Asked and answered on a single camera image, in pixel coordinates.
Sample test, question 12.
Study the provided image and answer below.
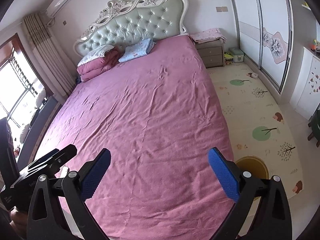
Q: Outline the pink cloth on nightstand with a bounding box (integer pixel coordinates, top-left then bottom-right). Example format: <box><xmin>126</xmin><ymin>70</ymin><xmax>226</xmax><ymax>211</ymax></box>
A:
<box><xmin>190</xmin><ymin>28</ymin><xmax>226</xmax><ymax>44</ymax></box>

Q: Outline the dark window bench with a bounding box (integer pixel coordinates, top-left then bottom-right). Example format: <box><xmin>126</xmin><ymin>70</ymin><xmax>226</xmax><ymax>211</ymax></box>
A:
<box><xmin>17</xmin><ymin>96</ymin><xmax>61</xmax><ymax>169</ymax></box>

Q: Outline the dark green stool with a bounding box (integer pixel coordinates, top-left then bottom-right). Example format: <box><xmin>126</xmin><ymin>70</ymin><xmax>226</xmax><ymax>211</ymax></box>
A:
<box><xmin>308</xmin><ymin>109</ymin><xmax>320</xmax><ymax>147</ymax></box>

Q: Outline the folded pink quilt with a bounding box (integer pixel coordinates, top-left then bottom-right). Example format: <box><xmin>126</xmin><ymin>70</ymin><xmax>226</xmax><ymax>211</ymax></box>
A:
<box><xmin>77</xmin><ymin>49</ymin><xmax>120</xmax><ymax>82</ymax></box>

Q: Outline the striped white pillow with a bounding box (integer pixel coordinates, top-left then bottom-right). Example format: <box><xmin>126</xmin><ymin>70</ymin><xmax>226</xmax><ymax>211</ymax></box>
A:
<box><xmin>77</xmin><ymin>44</ymin><xmax>114</xmax><ymax>67</ymax></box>

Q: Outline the folded light blue blanket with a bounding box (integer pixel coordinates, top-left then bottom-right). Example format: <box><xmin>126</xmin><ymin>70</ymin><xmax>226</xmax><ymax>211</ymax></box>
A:
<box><xmin>118</xmin><ymin>38</ymin><xmax>156</xmax><ymax>63</ymax></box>

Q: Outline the white sliding wardrobe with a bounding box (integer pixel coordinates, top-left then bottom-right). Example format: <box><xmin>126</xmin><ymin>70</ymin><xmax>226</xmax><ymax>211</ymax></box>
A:
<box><xmin>232</xmin><ymin>0</ymin><xmax>293</xmax><ymax>93</ymax></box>

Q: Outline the green tufted headboard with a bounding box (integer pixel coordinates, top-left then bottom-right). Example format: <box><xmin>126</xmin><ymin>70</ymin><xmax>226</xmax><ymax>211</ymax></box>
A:
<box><xmin>73</xmin><ymin>0</ymin><xmax>189</xmax><ymax>57</ymax></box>

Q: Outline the pink bed sheet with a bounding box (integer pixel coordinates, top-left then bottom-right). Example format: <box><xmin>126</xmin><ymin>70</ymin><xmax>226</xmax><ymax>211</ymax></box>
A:
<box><xmin>36</xmin><ymin>36</ymin><xmax>233</xmax><ymax>239</ymax></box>

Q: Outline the white cabinet with stickers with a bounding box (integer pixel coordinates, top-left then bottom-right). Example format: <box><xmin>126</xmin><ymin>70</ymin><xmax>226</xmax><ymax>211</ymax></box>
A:
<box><xmin>290</xmin><ymin>48</ymin><xmax>319</xmax><ymax>120</ymax></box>

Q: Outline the green white storage box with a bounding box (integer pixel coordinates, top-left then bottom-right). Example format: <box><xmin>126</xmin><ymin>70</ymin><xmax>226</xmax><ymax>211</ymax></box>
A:
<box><xmin>229</xmin><ymin>47</ymin><xmax>244</xmax><ymax>63</ymax></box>

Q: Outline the beige curtain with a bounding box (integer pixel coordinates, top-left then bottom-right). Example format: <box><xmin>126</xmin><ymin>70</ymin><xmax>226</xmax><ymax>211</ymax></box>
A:
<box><xmin>22</xmin><ymin>13</ymin><xmax>76</xmax><ymax>98</ymax></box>

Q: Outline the window with grille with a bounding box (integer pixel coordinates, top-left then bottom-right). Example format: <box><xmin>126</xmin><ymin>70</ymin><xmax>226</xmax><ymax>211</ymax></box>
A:
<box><xmin>1</xmin><ymin>34</ymin><xmax>53</xmax><ymax>158</ymax></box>

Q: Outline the yellow round bin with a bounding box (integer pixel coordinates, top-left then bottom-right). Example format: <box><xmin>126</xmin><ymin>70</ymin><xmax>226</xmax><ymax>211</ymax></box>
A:
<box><xmin>235</xmin><ymin>155</ymin><xmax>270</xmax><ymax>201</ymax></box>

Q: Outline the cartoon tree floor mat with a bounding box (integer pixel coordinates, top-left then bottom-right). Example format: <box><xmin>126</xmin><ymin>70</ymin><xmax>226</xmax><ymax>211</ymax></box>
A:
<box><xmin>208</xmin><ymin>64</ymin><xmax>303</xmax><ymax>198</ymax></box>

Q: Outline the grey bedside table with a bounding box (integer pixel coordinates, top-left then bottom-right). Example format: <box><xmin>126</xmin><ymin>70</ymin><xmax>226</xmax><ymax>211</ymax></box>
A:
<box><xmin>195</xmin><ymin>39</ymin><xmax>225</xmax><ymax>68</ymax></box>

